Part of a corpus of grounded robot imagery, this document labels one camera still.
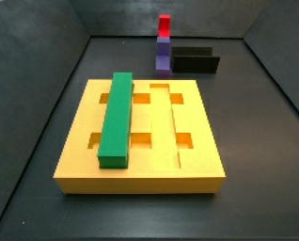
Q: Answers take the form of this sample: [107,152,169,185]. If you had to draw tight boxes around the yellow slotted board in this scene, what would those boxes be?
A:
[54,80,226,194]

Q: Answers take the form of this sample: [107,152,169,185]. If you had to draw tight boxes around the green long block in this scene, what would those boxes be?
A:
[96,72,134,169]

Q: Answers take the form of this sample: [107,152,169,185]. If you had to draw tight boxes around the purple stepped block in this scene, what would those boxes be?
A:
[157,37,171,76]

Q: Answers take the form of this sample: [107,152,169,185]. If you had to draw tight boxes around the red stepped block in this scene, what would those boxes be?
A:
[159,14,170,38]

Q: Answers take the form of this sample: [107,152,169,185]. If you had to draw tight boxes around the black angle bracket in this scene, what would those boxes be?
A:
[171,47,221,73]

